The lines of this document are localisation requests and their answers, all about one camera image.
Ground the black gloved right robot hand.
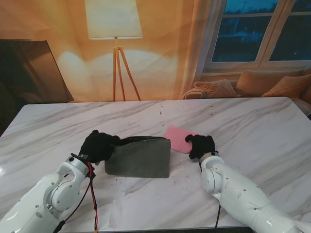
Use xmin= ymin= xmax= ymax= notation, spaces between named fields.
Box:
xmin=185 ymin=134 xmax=216 ymax=160

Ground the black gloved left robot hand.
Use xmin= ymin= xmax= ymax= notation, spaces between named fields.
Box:
xmin=80 ymin=130 xmax=121 ymax=164

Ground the pink paper document stack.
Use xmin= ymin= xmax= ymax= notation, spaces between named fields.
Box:
xmin=164 ymin=125 xmax=198 ymax=154

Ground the grey zippered storage pouch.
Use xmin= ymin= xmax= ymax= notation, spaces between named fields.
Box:
xmin=104 ymin=135 xmax=172 ymax=179

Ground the printed living room backdrop cloth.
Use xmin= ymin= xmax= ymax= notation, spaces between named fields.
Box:
xmin=0 ymin=0 xmax=311 ymax=119

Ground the red and black cable bundle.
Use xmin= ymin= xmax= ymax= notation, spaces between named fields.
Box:
xmin=214 ymin=202 xmax=221 ymax=229
xmin=86 ymin=161 xmax=101 ymax=233

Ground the black plug cable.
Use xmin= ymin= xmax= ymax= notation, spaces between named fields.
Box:
xmin=55 ymin=179 xmax=91 ymax=233

